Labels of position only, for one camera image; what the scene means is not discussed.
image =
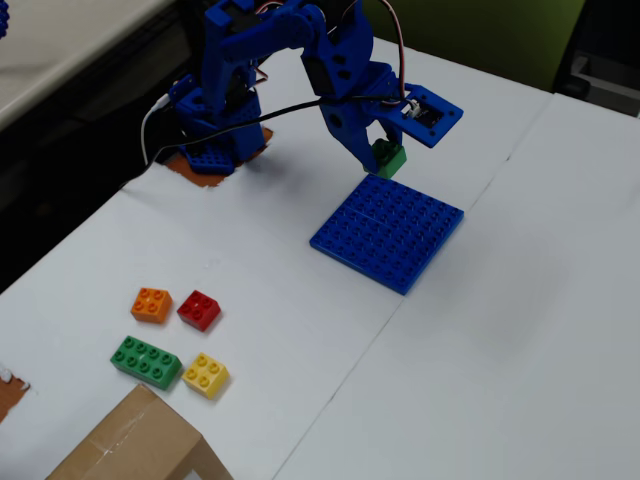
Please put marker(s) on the yellow 2x2 block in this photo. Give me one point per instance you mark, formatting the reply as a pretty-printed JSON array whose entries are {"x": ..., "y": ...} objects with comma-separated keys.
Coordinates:
[{"x": 205, "y": 375}]

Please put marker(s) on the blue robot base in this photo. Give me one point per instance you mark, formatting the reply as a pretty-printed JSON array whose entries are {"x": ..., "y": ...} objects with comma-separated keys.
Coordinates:
[{"x": 215, "y": 145}]

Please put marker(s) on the green 2x4 block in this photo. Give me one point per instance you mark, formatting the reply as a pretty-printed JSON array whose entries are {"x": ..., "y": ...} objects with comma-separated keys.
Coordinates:
[{"x": 145, "y": 362}]

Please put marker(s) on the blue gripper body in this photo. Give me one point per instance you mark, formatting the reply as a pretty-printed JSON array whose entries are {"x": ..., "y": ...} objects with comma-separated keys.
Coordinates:
[{"x": 345, "y": 127}]

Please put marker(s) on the green 2x2 block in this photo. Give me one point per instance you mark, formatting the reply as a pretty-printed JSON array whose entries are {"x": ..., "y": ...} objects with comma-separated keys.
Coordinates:
[{"x": 392, "y": 162}]

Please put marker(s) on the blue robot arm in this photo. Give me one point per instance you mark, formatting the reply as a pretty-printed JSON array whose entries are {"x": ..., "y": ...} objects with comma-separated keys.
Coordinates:
[{"x": 280, "y": 35}]

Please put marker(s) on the blue bumpy object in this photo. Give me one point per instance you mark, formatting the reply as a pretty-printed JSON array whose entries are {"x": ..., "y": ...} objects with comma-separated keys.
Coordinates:
[{"x": 3, "y": 17}]

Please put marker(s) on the orange 2x2 block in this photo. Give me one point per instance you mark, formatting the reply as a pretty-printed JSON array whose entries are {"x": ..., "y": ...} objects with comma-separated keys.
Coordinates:
[{"x": 150, "y": 304}]

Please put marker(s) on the white side table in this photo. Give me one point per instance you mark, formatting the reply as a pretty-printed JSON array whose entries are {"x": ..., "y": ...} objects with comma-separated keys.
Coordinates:
[{"x": 60, "y": 45}]

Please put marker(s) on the red 2x2 block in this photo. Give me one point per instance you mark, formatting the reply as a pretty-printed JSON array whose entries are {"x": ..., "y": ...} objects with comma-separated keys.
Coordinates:
[{"x": 198, "y": 310}]

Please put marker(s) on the blue 8x8 studded baseplate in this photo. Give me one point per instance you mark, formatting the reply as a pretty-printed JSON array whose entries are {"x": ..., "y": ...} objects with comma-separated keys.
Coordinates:
[{"x": 387, "y": 235}]

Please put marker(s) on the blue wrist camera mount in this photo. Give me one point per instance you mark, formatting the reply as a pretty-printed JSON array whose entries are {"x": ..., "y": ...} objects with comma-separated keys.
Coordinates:
[{"x": 435, "y": 127}]

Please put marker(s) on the brown cardboard box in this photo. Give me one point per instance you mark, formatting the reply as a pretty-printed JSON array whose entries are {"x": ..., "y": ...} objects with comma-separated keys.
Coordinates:
[{"x": 140, "y": 440}]

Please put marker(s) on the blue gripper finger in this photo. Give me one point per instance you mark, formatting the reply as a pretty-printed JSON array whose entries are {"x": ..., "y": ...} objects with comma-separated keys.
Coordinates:
[
  {"x": 362, "y": 150},
  {"x": 394, "y": 135}
]

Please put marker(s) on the grey metal chair part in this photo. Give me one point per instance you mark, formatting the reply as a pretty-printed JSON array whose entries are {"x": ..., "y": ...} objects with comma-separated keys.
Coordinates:
[{"x": 605, "y": 80}]

